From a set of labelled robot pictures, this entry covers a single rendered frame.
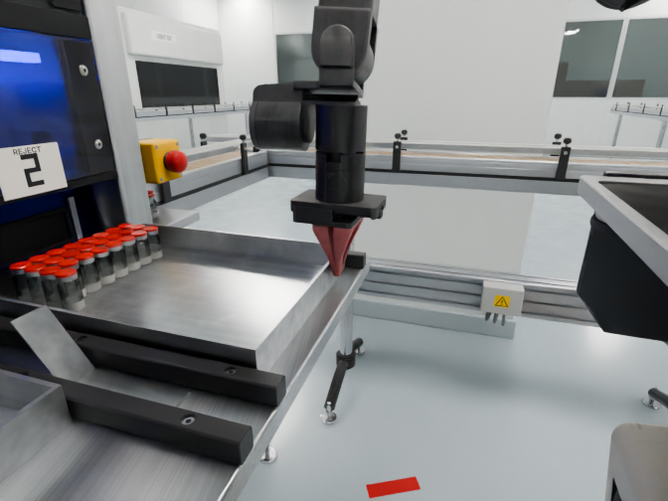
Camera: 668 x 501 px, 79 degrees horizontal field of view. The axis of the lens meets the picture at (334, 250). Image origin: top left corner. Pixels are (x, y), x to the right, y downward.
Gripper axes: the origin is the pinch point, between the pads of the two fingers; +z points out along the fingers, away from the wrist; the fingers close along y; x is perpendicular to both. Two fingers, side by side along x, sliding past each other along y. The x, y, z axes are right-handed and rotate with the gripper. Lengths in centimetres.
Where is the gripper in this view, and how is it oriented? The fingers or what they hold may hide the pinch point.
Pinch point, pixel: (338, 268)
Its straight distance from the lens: 51.6
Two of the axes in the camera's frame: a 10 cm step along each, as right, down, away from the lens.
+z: -0.2, 9.3, 3.6
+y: -9.5, -1.2, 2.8
